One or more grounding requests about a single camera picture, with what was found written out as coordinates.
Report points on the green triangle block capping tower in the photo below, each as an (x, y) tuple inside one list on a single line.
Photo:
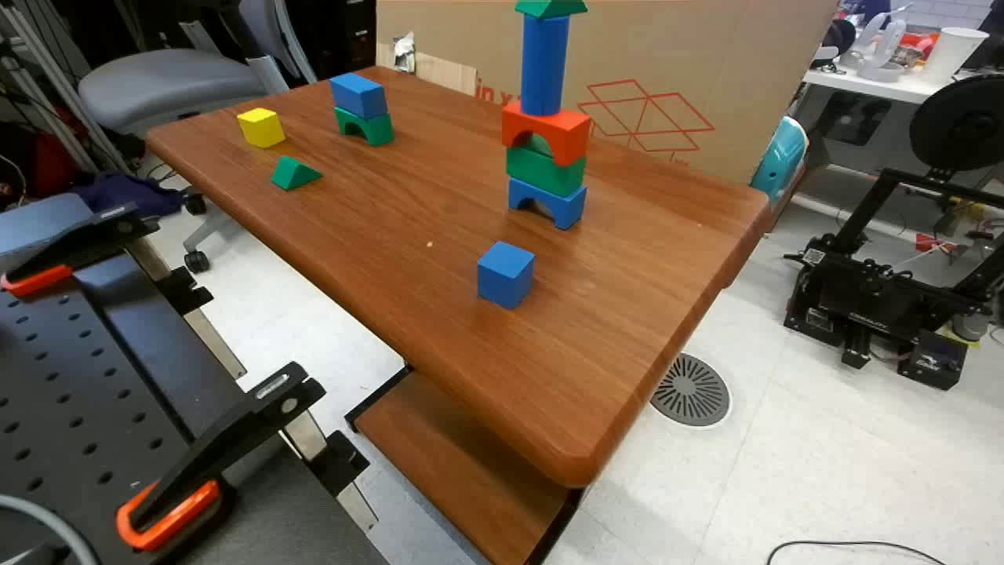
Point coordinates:
[(550, 8)]

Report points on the black 3D printer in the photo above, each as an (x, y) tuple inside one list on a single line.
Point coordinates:
[(868, 294)]

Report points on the large cardboard box red print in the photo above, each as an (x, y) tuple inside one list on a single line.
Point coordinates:
[(692, 51)]

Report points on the blue rectangular block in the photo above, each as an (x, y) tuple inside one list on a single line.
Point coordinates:
[(358, 93)]

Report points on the green arch block in tower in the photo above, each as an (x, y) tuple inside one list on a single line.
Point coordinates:
[(547, 170)]

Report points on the green wedge block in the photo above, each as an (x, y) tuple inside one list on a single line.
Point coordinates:
[(293, 174)]

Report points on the blue cube block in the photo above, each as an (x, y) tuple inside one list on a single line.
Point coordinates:
[(502, 278)]

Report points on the orange arch block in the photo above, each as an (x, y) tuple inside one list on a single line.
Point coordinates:
[(567, 129)]

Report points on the white background table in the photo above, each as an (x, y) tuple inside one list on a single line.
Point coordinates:
[(868, 84)]

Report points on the blue cloth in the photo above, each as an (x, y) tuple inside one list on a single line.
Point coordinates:
[(131, 193)]

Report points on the wooden lower table shelf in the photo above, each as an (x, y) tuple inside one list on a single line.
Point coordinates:
[(461, 472)]

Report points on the yellow cube block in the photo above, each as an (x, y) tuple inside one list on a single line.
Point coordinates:
[(261, 126)]

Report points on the grey office chair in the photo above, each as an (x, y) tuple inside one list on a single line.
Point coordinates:
[(168, 84)]

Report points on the black perforated mounting board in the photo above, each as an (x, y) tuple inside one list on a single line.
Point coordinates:
[(74, 408)]

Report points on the blue arch block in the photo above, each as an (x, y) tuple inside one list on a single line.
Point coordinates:
[(567, 207)]

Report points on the round metal floor drain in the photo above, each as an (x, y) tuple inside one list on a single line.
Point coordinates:
[(692, 391)]

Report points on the green arch block under rectangle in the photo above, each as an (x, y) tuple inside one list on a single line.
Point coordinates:
[(371, 126)]

